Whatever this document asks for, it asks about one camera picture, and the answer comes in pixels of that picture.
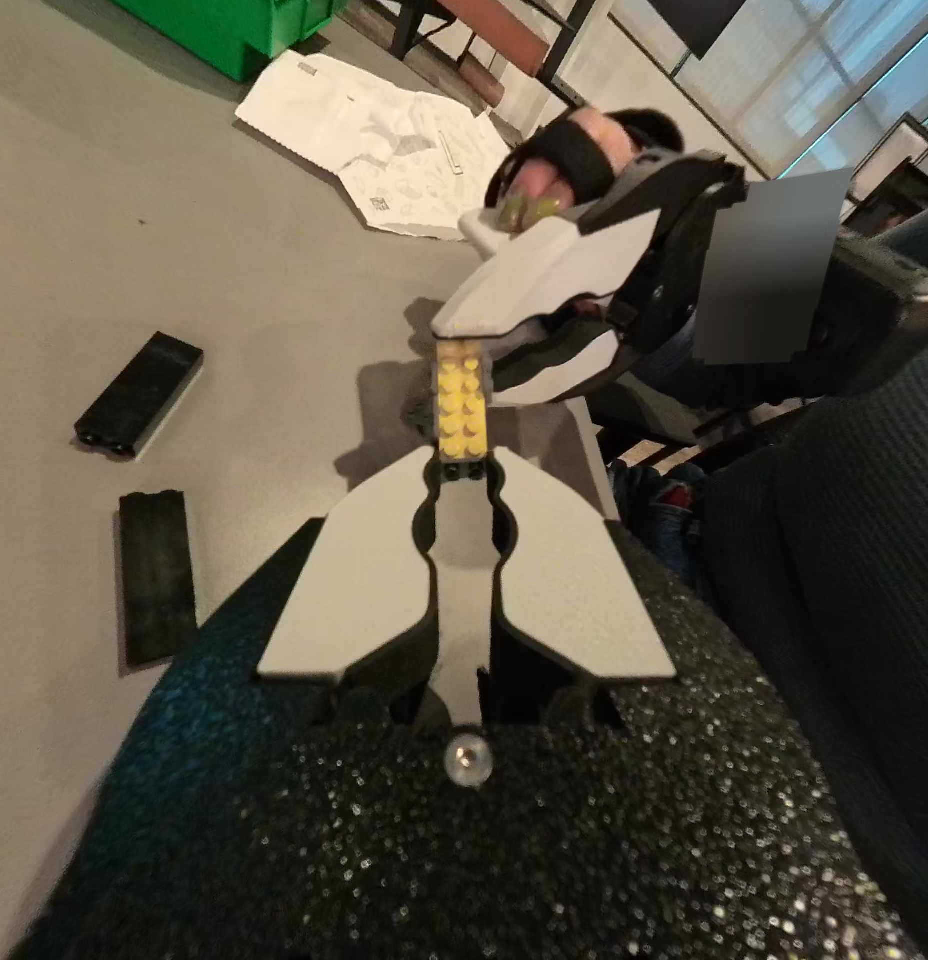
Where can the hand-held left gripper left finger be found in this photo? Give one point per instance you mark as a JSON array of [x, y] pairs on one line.
[[359, 585]]

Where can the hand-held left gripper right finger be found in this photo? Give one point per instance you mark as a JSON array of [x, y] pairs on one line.
[[584, 592]]

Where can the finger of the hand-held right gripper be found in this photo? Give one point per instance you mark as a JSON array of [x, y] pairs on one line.
[[546, 277], [561, 375]]

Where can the grey and yellow brick assembly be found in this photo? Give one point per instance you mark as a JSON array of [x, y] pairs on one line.
[[460, 405]]

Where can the long black brick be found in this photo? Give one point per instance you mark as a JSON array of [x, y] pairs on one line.
[[158, 577], [138, 394]]

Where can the person's right forearm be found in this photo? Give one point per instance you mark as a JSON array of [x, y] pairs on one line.
[[655, 127]]

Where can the grey desk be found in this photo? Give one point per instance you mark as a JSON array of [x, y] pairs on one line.
[[209, 262]]

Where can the person's right hand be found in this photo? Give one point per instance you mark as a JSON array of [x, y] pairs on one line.
[[527, 184]]

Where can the brown-panel metal table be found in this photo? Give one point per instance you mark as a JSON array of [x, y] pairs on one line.
[[494, 37]]

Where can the flat white printed paper bag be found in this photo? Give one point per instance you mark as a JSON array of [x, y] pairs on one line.
[[321, 127]]

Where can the black monitor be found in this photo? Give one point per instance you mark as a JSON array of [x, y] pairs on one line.
[[696, 22]]

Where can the green plastic bin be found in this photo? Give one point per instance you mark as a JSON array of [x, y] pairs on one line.
[[246, 30]]

